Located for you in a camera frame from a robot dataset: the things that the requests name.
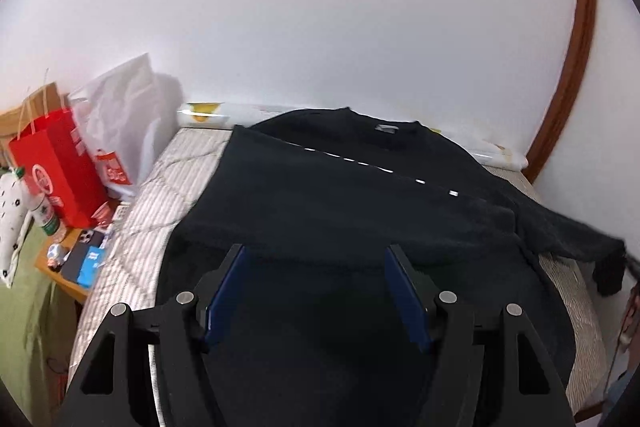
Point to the black flat case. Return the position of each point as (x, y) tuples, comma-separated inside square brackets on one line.
[(74, 264)]

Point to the grey striped mattress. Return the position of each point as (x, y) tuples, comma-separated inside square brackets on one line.
[(165, 187)]

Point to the wooden nightstand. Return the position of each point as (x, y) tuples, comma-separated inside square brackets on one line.
[(75, 289)]

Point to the white green bottle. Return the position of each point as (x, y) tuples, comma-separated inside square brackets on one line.
[(45, 217)]

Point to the white plastic bag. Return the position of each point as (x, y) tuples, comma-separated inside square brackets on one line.
[(130, 107)]

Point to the green cloth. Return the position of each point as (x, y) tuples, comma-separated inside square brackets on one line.
[(30, 332)]

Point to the white rolled mat yellow print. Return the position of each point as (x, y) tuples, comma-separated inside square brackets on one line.
[(235, 111)]

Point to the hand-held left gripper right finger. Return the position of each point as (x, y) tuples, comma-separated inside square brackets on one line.
[(407, 297)]

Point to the red white packet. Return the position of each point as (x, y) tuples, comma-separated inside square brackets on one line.
[(105, 213)]

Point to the black sweater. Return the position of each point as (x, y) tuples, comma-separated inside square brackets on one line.
[(325, 187)]

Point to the white spotted cloth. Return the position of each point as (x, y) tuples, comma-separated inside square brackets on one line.
[(10, 217)]

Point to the red paper bag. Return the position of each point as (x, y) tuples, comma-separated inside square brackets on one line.
[(55, 157)]

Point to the blue white small box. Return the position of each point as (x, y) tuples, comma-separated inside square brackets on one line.
[(92, 259)]

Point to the brown paper bag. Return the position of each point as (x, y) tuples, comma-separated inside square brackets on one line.
[(15, 122)]

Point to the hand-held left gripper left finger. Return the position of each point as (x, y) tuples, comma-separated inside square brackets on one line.
[(225, 297)]

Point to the brown wooden door frame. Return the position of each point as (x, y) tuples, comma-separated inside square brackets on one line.
[(575, 57)]

